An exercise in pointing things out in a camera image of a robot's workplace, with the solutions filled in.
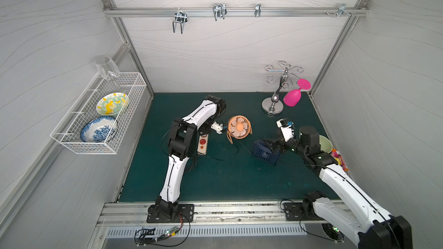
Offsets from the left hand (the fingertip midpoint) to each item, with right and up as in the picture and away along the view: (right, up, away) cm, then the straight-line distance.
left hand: (200, 127), depth 95 cm
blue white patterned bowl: (-33, +3, -32) cm, 46 cm away
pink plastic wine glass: (+52, +17, +3) cm, 55 cm away
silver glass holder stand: (+44, +12, +18) cm, 49 cm away
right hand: (+37, -1, -15) cm, 39 cm away
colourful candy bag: (+69, -13, -11) cm, 72 cm away
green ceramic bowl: (+71, -10, +1) cm, 71 cm away
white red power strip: (+1, -9, -2) cm, 9 cm away
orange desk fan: (+21, +1, -2) cm, 21 cm away
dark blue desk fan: (+32, -9, -14) cm, 36 cm away
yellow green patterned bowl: (-33, +13, -25) cm, 43 cm away
